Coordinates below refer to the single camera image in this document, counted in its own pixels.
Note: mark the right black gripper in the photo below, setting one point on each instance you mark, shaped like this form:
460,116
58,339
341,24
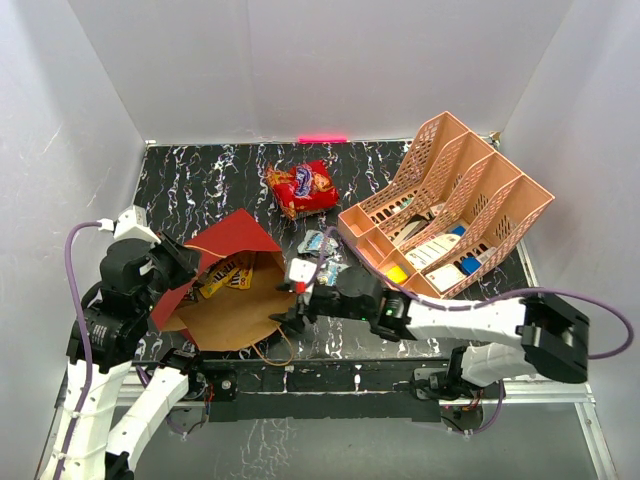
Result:
292,317

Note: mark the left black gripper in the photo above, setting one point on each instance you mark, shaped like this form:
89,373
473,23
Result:
186,259

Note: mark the red paper bag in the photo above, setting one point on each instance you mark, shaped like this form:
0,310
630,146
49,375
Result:
229,320

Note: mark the red cookie snack bag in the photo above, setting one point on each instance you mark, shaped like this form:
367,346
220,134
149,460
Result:
306,189

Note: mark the pink plastic file organizer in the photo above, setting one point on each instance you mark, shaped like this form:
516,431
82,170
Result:
450,181

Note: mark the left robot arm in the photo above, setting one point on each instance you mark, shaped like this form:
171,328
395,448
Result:
111,319

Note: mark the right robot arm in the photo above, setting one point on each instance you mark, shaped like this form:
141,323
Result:
535,334

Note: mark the yellow candy packet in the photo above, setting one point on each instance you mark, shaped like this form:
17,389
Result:
234,272

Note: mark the yellow cube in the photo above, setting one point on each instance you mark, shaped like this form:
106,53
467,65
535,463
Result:
397,274

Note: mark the white label card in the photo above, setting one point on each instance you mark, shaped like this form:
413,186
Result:
432,250

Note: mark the white card pack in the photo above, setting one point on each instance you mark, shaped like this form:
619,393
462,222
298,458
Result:
445,277

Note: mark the pink tape strip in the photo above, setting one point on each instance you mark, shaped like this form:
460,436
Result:
312,139

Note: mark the blue cube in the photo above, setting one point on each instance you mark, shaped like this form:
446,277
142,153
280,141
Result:
469,265

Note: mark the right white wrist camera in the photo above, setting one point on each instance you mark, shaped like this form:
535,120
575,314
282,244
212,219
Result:
300,275

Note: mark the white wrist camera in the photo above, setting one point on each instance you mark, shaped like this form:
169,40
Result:
130,224
300,275

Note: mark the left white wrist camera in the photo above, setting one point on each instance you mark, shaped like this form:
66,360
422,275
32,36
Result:
130,224

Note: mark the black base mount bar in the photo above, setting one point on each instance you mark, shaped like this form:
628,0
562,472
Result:
318,389

